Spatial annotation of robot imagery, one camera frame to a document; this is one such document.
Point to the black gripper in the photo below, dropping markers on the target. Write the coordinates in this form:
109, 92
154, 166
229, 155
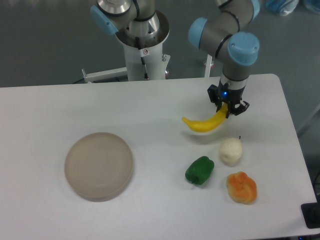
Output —
233, 98

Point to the yellow banana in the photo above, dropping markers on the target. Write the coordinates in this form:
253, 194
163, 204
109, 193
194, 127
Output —
204, 126

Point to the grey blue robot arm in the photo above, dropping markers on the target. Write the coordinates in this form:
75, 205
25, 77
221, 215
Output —
223, 37

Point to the white pear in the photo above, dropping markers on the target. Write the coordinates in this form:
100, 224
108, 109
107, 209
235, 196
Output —
231, 151

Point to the green bell pepper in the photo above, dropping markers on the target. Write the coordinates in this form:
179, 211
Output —
200, 170

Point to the orange knotted bread roll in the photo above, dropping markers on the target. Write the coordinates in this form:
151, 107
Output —
241, 188

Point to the blue plastic bag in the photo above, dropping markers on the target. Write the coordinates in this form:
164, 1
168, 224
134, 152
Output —
280, 7

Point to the black device at table edge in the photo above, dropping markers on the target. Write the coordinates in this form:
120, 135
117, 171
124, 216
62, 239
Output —
311, 214

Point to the beige round plate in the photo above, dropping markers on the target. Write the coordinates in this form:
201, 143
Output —
99, 166

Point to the white right support bracket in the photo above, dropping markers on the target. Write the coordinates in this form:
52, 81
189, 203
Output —
208, 64

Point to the white support bracket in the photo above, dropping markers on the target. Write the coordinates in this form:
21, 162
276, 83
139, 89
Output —
103, 75
208, 64

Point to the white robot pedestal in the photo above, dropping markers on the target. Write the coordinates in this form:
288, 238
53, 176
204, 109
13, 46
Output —
142, 43

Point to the white left support bracket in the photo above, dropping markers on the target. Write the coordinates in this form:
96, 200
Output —
103, 75

